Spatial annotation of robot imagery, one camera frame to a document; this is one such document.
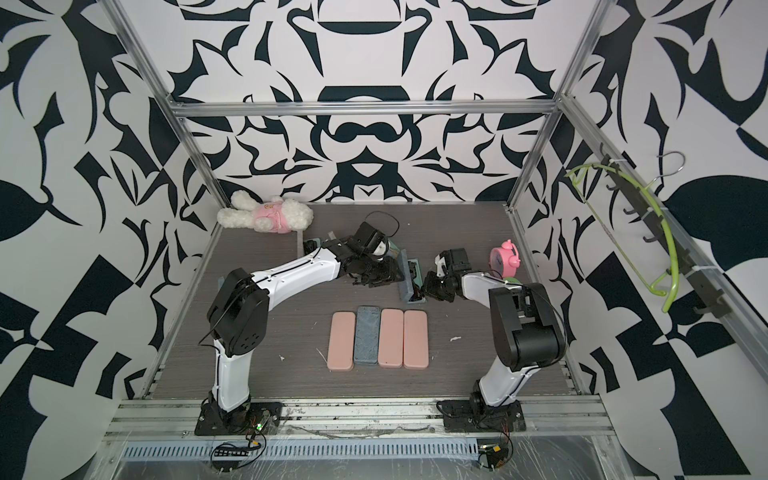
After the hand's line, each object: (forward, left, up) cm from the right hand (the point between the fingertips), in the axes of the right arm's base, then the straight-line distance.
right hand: (422, 283), depth 96 cm
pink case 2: (-18, +3, -1) cm, 18 cm away
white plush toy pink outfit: (+23, +49, +8) cm, 54 cm away
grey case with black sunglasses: (+14, +38, +2) cm, 40 cm away
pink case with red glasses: (-18, +24, 0) cm, 30 cm away
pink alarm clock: (+4, -25, +7) cm, 26 cm away
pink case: (-18, +11, 0) cm, 21 cm away
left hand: (-2, +7, +10) cm, 12 cm away
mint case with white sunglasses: (-16, +17, +1) cm, 23 cm away
